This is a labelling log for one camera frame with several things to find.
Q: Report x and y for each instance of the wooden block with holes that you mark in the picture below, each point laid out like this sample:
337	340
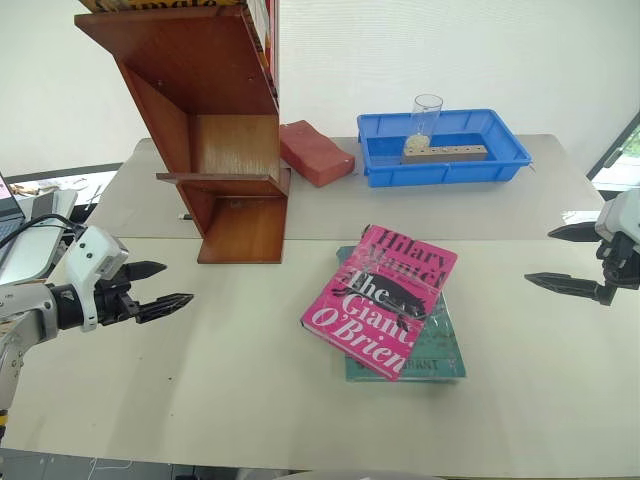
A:
445	154

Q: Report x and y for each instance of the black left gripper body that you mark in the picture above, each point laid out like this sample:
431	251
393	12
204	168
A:
112	300

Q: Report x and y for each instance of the teal book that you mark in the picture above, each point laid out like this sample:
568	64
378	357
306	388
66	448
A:
440	350

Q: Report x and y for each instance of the brown wooden bookshelf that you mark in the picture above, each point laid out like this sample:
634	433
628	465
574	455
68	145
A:
200	75

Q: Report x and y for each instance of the blue plastic bin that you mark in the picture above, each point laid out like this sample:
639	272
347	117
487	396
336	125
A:
430	172

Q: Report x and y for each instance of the clear glass cup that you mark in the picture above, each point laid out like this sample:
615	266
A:
427	115

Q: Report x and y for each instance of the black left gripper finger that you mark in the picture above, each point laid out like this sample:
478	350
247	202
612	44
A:
147	270
162	305

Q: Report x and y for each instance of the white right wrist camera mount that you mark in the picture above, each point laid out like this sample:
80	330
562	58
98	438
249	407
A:
620	215

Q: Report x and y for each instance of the red brick block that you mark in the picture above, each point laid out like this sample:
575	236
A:
312	152

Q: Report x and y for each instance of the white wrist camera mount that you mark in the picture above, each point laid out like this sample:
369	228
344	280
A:
87	255
620	215

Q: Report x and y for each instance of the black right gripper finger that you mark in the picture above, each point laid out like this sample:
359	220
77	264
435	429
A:
575	234
565	285

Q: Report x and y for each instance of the dark window frame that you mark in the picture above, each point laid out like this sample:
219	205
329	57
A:
612	150

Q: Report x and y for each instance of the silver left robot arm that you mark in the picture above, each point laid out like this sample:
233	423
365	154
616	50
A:
30	312

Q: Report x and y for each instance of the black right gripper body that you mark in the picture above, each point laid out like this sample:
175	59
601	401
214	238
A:
622	260

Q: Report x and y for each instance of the open laptop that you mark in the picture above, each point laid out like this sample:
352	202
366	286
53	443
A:
9	210

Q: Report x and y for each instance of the pink Hilary Mantel book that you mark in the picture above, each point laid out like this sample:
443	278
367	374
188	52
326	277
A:
380	305

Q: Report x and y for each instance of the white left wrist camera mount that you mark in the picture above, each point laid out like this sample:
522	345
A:
87	255

